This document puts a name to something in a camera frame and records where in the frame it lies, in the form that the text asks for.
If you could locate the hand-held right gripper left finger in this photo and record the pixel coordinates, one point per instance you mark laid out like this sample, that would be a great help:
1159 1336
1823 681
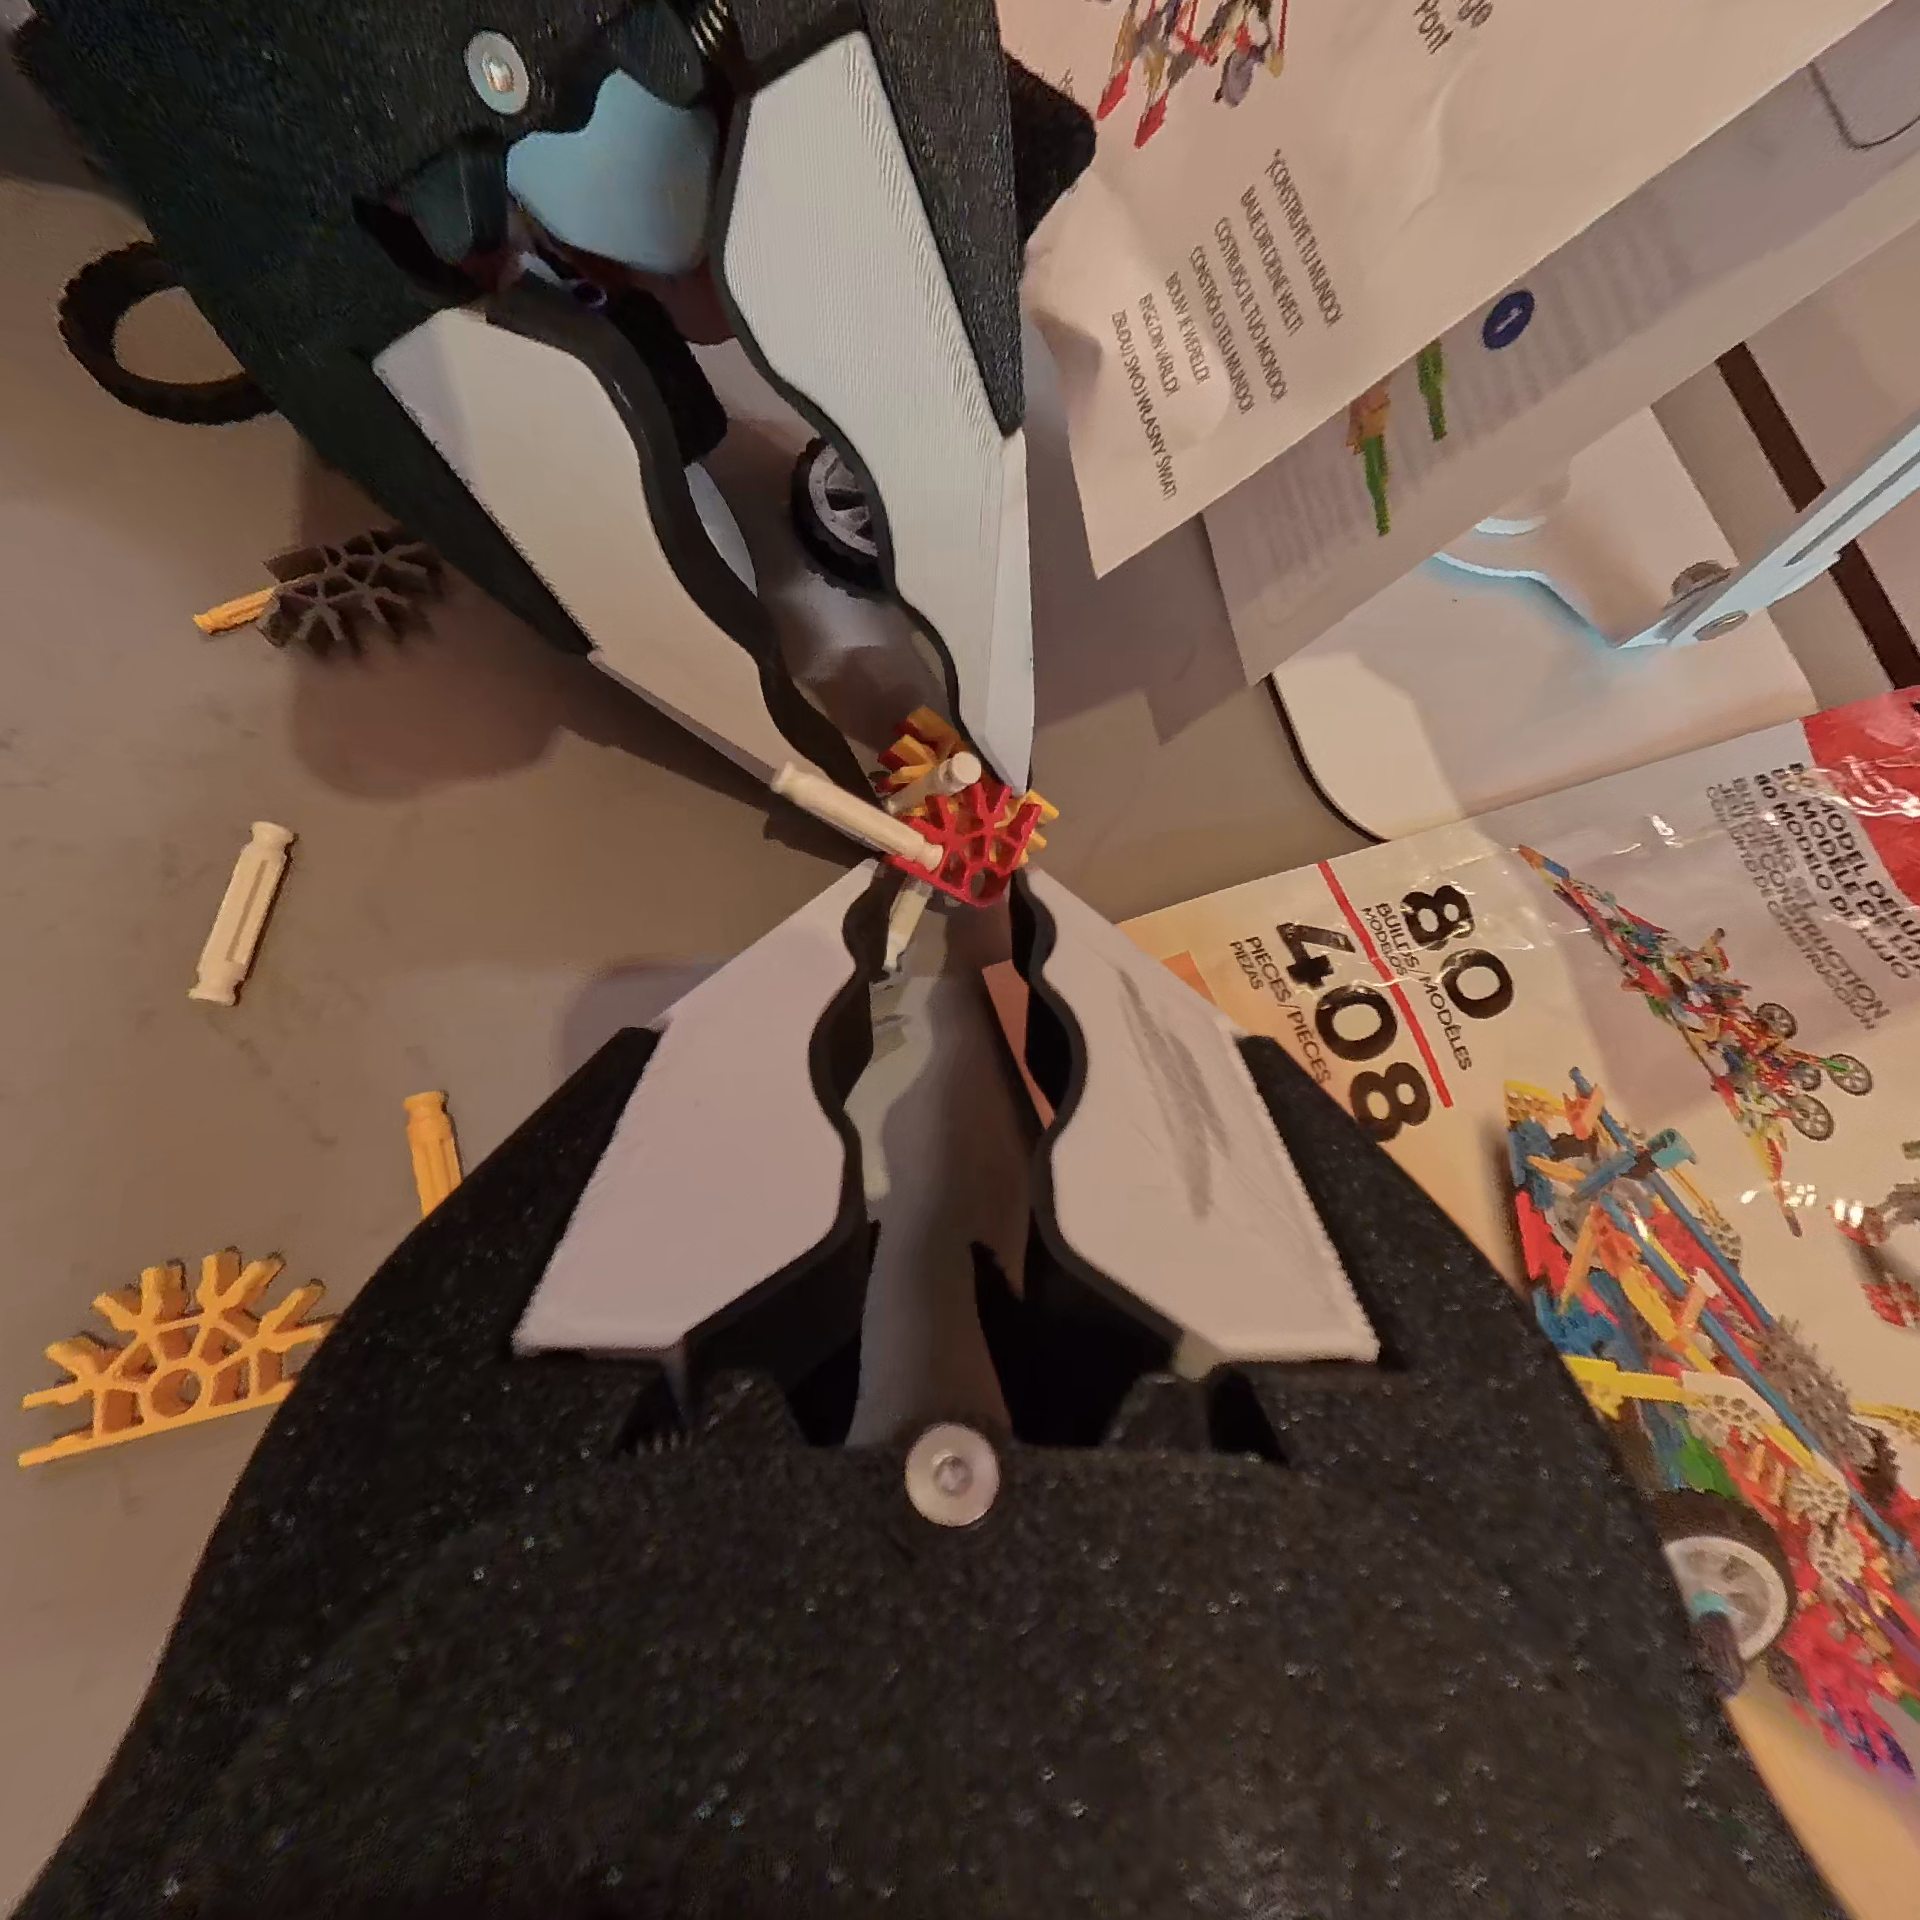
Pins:
692 1201

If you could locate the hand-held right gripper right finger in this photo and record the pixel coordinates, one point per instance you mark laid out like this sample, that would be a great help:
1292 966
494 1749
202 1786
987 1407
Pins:
1202 1201

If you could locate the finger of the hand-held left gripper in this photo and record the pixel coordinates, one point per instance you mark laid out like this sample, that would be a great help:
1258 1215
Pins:
901 299
541 464

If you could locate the grey snowflake connector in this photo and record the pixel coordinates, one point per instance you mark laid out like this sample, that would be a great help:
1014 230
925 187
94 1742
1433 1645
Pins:
897 1021

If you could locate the red and yellow connector cluster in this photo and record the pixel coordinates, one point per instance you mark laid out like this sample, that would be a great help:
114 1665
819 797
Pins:
917 747

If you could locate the grey toy wheel with tyre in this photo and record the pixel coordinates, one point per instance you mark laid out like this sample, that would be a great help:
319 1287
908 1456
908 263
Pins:
834 503

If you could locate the grey connector with yellow rod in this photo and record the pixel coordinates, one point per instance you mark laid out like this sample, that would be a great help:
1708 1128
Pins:
353 592

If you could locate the black rubber tyre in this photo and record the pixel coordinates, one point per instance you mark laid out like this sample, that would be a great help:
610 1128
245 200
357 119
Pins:
91 322

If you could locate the long yellow toy rod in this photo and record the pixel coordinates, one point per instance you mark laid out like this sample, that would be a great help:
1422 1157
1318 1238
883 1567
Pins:
433 1147

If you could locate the short yellow toy rod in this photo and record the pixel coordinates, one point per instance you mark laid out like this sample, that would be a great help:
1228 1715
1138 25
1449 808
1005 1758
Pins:
234 614

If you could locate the instruction sheet with model pictures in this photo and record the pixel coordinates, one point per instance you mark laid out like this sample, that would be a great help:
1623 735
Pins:
1349 224

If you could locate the colourful construction toy bag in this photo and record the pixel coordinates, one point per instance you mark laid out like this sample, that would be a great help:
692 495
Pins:
1651 974

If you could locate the short white toy rod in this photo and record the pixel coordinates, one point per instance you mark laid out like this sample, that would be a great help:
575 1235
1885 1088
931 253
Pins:
244 913

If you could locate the yellow half-round connector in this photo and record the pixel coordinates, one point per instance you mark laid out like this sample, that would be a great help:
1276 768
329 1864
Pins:
182 1394

